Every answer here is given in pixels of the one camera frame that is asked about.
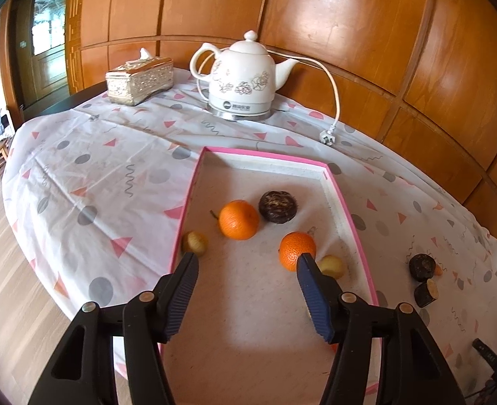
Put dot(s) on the silver kettle base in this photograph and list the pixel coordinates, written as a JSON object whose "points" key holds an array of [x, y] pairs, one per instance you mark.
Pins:
{"points": [[240, 114]]}

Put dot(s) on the dark brown round fruit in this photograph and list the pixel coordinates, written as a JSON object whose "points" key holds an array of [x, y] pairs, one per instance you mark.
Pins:
{"points": [[276, 206], [422, 267]]}

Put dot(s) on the small yellow fruit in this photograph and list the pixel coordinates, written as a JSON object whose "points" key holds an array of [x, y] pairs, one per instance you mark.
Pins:
{"points": [[332, 266], [194, 243]]}

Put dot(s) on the golden ornate tissue box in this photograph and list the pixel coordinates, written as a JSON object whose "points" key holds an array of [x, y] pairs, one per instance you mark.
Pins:
{"points": [[139, 80]]}

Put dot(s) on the white floral ceramic kettle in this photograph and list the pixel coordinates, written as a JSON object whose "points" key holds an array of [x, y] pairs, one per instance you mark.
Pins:
{"points": [[244, 71]]}

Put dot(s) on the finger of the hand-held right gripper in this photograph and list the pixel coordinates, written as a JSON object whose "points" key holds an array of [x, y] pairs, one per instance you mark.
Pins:
{"points": [[488, 352]]}

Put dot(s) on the orange with stem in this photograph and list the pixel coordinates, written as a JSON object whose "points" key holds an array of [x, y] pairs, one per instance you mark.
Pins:
{"points": [[239, 219]]}

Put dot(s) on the pink-edged white tray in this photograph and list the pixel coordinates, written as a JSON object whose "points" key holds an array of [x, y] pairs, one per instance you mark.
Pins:
{"points": [[240, 303]]}

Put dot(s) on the round orange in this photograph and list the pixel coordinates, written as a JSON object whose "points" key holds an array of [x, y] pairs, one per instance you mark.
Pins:
{"points": [[292, 249]]}

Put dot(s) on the dark-skinned cut root piece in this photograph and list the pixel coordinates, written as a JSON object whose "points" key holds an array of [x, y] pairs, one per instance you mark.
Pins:
{"points": [[425, 294]]}

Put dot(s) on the wooden glazed door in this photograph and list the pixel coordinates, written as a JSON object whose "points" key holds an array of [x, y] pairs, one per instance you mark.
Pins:
{"points": [[46, 29]]}

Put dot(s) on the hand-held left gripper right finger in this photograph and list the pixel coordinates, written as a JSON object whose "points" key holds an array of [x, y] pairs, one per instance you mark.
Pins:
{"points": [[316, 299]]}

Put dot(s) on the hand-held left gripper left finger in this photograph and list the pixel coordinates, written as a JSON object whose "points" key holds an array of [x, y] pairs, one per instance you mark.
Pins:
{"points": [[179, 299]]}

